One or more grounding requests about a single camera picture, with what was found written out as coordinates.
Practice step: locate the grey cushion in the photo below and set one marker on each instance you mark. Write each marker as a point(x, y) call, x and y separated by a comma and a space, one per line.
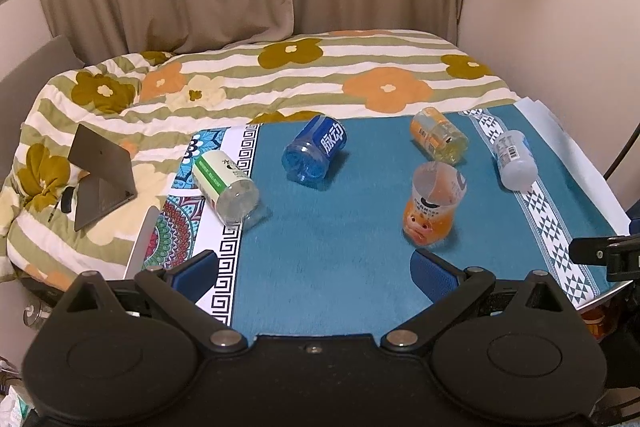
point(30, 77)

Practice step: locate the green label clear bottle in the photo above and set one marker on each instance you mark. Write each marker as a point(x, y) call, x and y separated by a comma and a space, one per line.
point(220, 179)

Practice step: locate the dark grey tablet on stand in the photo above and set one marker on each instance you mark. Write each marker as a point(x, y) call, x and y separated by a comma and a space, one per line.
point(102, 174)

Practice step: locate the yellow orange label bottle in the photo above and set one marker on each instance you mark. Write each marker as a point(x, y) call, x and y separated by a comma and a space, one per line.
point(437, 134)

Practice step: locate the blue plastic bottle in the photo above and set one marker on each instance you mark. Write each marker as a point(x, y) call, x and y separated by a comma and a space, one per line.
point(312, 152)

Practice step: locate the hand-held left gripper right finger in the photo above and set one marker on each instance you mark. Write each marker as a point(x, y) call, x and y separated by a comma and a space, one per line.
point(431, 273)

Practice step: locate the teal patterned table mat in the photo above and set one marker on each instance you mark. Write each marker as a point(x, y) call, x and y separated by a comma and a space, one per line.
point(340, 232)

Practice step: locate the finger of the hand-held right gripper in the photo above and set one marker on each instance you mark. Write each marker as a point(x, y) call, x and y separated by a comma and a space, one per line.
point(597, 249)

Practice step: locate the orange pig label bottle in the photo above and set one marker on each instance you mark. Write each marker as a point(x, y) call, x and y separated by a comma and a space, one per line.
point(432, 217)

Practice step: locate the floral striped blanket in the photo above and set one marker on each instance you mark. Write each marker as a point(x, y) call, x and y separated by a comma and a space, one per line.
point(300, 72)

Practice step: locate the orange container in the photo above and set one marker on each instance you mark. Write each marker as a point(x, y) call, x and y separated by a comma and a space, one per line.
point(595, 324)

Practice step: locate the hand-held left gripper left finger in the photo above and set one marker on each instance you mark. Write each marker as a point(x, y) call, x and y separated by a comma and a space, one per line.
point(196, 268)

